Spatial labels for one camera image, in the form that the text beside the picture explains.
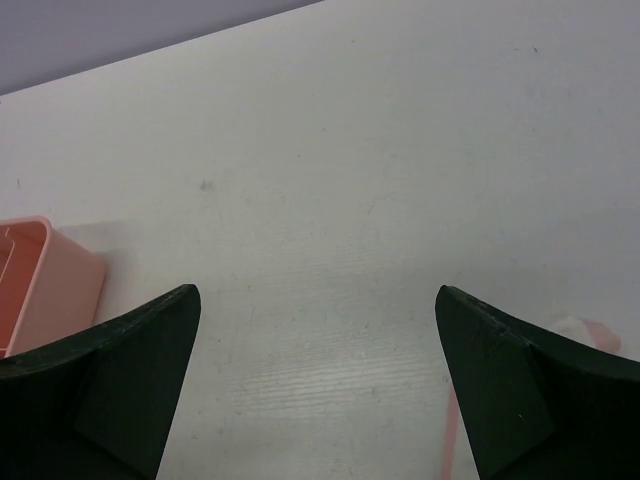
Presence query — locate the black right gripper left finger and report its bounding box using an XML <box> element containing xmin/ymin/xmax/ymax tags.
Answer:
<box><xmin>1</xmin><ymin>284</ymin><xmax>201</xmax><ymax>479</ymax></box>

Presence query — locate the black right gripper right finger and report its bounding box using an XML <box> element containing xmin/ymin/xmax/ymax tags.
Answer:
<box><xmin>435</xmin><ymin>286</ymin><xmax>639</xmax><ymax>479</ymax></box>

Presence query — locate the white underwear with pink trim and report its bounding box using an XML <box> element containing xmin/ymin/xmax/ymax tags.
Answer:
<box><xmin>439</xmin><ymin>316</ymin><xmax>622</xmax><ymax>480</ymax></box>

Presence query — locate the pink plastic organizer tray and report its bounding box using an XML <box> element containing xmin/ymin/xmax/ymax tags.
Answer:
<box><xmin>1</xmin><ymin>216</ymin><xmax>106</xmax><ymax>358</ymax></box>

